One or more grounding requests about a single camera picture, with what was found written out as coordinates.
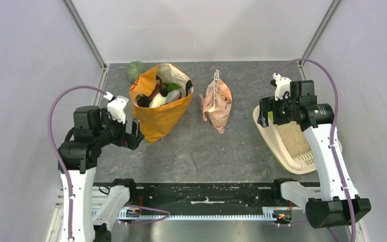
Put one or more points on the beige green litter box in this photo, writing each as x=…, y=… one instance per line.
x=289, y=146

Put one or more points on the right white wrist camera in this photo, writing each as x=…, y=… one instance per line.
x=282, y=85

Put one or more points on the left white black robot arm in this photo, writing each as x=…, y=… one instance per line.
x=94, y=128

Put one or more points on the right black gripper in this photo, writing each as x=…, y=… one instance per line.
x=268, y=104

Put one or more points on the green leaf in bag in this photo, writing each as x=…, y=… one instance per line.
x=169, y=87

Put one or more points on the white bottle in bag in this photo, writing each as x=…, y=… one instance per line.
x=159, y=99

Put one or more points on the grey bag sealing clip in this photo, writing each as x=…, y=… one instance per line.
x=216, y=78

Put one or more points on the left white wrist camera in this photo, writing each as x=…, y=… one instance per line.
x=116, y=107

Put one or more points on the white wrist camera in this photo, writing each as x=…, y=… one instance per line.
x=282, y=85
x=116, y=107

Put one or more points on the pink cat litter bag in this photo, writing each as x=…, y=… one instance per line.
x=219, y=114

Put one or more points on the orange paper bag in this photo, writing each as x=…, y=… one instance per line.
x=158, y=122

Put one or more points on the green round vegetable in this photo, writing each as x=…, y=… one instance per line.
x=134, y=70

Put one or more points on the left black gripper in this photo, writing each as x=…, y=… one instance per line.
x=130, y=140

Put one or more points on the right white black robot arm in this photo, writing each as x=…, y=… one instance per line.
x=338, y=202

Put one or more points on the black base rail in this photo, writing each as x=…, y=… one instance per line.
x=212, y=198

